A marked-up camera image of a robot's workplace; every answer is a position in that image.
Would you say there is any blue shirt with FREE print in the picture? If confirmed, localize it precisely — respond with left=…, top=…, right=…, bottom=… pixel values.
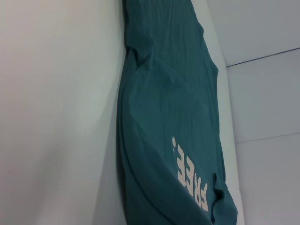
left=116, top=0, right=239, bottom=225

